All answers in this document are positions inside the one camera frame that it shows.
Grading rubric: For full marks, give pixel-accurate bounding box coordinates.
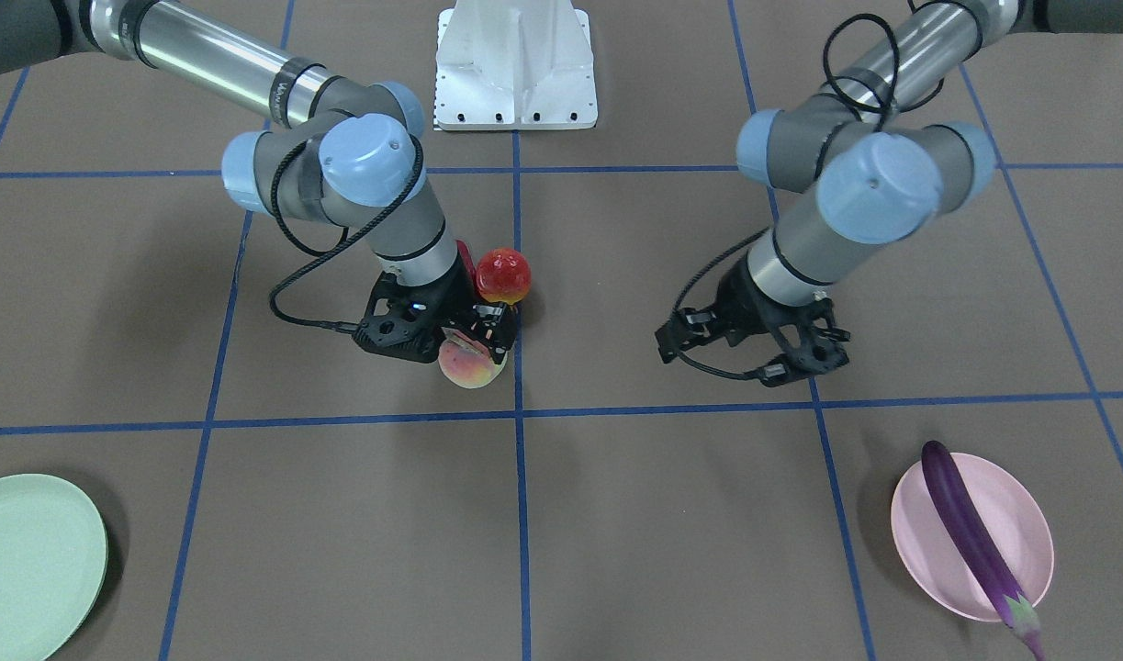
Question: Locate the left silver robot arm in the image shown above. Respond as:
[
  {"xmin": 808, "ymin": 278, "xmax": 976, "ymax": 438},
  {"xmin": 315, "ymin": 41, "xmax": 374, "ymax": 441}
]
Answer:
[{"xmin": 655, "ymin": 1, "xmax": 1123, "ymax": 387}]

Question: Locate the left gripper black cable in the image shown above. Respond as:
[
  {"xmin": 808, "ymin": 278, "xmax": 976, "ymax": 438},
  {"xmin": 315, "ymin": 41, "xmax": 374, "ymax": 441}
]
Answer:
[{"xmin": 672, "ymin": 13, "xmax": 948, "ymax": 382}]

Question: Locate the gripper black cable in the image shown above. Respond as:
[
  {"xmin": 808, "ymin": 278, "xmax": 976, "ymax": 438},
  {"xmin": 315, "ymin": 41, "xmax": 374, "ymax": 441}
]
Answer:
[
  {"xmin": 270, "ymin": 129, "xmax": 426, "ymax": 330},
  {"xmin": 672, "ymin": 13, "xmax": 948, "ymax": 382}
]

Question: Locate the pink plate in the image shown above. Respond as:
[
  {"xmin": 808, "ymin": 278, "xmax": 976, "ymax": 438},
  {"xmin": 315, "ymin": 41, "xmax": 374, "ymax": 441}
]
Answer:
[{"xmin": 891, "ymin": 452, "xmax": 1054, "ymax": 622}]

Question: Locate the yellow pink peach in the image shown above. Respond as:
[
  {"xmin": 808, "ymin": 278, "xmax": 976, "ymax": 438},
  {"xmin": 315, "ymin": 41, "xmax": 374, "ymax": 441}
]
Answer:
[{"xmin": 438, "ymin": 341, "xmax": 508, "ymax": 389}]

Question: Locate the light green plate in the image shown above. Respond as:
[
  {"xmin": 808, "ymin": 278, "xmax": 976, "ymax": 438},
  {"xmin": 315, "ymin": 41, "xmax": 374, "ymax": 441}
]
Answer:
[{"xmin": 0, "ymin": 474, "xmax": 109, "ymax": 660}]

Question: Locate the purple eggplant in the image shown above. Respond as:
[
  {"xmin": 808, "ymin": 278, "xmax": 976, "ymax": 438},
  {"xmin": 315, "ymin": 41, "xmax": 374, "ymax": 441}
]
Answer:
[{"xmin": 921, "ymin": 440, "xmax": 1047, "ymax": 660}]

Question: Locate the red chili pepper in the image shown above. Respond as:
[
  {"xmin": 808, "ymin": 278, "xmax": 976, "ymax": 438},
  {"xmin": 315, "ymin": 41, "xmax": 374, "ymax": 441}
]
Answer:
[{"xmin": 455, "ymin": 239, "xmax": 480, "ymax": 301}]

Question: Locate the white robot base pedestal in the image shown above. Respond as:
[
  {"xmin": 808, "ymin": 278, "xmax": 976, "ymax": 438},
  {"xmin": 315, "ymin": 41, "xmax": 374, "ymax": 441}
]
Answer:
[{"xmin": 432, "ymin": 1, "xmax": 600, "ymax": 131}]

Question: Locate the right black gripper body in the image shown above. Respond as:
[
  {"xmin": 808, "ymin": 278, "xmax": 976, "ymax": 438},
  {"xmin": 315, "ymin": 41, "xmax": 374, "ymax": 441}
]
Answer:
[{"xmin": 353, "ymin": 258, "xmax": 477, "ymax": 364}]

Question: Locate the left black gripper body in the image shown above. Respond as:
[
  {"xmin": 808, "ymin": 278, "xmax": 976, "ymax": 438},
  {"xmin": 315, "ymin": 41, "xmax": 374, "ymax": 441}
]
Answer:
[{"xmin": 655, "ymin": 253, "xmax": 850, "ymax": 379}]

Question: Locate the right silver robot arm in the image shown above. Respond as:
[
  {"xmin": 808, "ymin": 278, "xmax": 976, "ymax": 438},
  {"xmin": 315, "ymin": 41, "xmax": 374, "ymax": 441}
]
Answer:
[{"xmin": 0, "ymin": 1, "xmax": 519, "ymax": 367}]

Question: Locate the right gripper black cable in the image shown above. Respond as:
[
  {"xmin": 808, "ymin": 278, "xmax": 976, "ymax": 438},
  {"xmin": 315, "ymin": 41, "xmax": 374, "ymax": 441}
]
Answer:
[{"xmin": 270, "ymin": 129, "xmax": 426, "ymax": 330}]

